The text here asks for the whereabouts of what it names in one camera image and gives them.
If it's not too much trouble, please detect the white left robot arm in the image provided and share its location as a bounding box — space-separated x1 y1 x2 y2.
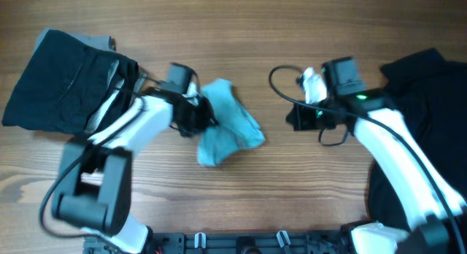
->
39 63 217 253

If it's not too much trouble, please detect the folded dark clothes stack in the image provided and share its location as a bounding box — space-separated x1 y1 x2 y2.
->
1 28 146 135

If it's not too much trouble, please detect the light blue t-shirt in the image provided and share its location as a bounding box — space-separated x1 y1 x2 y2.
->
197 78 266 167

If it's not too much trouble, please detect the black garment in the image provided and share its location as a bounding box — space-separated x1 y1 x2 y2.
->
366 47 467 233

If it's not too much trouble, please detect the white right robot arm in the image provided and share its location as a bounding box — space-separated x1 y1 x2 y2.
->
288 57 466 253

